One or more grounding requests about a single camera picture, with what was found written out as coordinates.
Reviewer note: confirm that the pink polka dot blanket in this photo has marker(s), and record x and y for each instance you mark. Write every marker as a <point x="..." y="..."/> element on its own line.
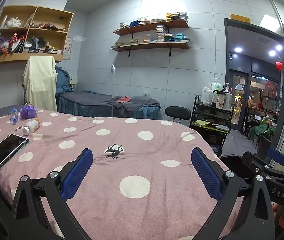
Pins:
<point x="137" y="135"/>

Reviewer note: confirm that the dark brown trash bin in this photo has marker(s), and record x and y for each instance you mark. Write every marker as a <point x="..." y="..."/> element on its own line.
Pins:
<point x="234" y="165"/>

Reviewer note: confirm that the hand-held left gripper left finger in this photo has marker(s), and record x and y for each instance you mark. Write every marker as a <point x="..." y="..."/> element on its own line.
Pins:
<point x="77" y="175"/>

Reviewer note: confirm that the red vase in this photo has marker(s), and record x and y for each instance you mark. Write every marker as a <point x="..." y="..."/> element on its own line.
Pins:
<point x="262" y="105"/>

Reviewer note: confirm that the red hanging ornament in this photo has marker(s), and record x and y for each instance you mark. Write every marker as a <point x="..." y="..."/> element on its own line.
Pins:
<point x="278" y="65"/>

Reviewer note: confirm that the wall poster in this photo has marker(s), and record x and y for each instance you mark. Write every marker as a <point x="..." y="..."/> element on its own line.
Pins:
<point x="67" y="48"/>

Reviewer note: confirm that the clear plastic jar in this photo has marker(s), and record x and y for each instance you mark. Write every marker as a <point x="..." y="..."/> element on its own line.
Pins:
<point x="228" y="101"/>

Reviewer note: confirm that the round ceiling light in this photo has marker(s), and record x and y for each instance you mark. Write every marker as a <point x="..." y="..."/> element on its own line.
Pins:
<point x="238" y="49"/>
<point x="279" y="47"/>
<point x="271" y="53"/>

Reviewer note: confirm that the person's right hand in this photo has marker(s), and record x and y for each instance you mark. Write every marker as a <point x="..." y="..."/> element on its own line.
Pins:
<point x="275" y="215"/>

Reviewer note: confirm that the green leafy plant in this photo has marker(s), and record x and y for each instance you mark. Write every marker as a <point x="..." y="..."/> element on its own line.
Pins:
<point x="262" y="130"/>

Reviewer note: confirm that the glass double door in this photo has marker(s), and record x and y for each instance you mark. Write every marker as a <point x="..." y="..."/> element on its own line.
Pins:
<point x="239" y="97"/>

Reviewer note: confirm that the printed flat box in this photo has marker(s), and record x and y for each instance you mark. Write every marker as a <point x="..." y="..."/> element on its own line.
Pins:
<point x="220" y="127"/>

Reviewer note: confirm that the grey massage bed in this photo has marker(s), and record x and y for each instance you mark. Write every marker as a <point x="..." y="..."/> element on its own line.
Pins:
<point x="89" y="100"/>

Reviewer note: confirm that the black stool chair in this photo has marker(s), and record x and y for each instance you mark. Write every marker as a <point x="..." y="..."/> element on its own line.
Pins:
<point x="177" y="112"/>

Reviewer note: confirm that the blue cloth heap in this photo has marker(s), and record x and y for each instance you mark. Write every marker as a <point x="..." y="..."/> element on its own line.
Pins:
<point x="63" y="80"/>

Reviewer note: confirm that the small white pump bottle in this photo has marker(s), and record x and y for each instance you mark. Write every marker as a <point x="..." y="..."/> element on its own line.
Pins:
<point x="227" y="87"/>

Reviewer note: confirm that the black metal cart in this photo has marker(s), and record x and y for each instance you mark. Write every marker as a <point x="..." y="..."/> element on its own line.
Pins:
<point x="212" y="115"/>

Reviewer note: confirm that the clear pump bottle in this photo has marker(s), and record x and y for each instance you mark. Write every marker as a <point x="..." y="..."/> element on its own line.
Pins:
<point x="216" y="85"/>

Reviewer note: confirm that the red cloth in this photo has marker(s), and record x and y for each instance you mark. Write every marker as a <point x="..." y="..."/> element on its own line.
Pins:
<point x="123" y="99"/>

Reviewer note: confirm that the clear blue plastic bottle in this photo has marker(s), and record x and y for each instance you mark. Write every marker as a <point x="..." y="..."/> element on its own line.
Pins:
<point x="14" y="116"/>

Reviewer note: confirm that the row of stacked books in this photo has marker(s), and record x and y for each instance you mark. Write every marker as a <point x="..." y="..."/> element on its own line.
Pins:
<point x="175" y="17"/>

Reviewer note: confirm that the white pill bottle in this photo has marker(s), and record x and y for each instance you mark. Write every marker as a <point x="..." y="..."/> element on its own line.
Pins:
<point x="31" y="126"/>

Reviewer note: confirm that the beige wall box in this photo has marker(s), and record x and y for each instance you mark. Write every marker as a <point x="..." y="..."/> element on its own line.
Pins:
<point x="74" y="82"/>

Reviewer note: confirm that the purple round object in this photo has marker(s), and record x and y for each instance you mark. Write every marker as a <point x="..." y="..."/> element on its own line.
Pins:
<point x="28" y="111"/>

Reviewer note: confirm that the wooden wall shelf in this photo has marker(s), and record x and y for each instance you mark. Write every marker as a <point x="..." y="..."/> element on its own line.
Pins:
<point x="154" y="45"/>
<point x="154" y="27"/>

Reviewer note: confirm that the dark plant pot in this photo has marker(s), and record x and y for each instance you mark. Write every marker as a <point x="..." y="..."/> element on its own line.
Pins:
<point x="263" y="147"/>

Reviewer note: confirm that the cream cloth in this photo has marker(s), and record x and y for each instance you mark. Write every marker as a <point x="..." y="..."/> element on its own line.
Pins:
<point x="41" y="80"/>

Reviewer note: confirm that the white floor lamp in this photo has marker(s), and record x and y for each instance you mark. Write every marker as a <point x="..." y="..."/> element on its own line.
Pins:
<point x="112" y="90"/>

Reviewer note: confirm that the yellow folder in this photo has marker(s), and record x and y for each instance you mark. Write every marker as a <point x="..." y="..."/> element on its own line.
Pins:
<point x="202" y="123"/>

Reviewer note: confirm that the white framed tablet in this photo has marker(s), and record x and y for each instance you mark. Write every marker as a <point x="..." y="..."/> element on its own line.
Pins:
<point x="5" y="151"/>

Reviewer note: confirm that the yellow door sign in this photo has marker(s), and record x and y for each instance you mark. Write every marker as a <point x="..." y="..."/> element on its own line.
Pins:
<point x="240" y="18"/>

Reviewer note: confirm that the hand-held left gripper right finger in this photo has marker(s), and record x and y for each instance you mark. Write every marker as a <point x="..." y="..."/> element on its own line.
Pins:
<point x="205" y="173"/>

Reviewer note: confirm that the white red printed container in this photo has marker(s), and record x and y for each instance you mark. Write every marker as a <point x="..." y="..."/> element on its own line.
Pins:
<point x="220" y="101"/>

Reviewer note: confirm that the white plastic bags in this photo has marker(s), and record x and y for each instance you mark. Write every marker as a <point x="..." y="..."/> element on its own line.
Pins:
<point x="14" y="22"/>

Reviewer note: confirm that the white plastic bottle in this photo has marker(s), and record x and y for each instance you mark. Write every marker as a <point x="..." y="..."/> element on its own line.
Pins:
<point x="206" y="96"/>

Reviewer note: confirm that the wall shelves with books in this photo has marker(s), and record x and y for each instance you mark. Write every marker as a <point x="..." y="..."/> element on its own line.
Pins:
<point x="160" y="33"/>

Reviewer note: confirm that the wooden cubby shelf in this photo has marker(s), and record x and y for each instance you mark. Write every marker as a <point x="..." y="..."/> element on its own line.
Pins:
<point x="65" y="30"/>

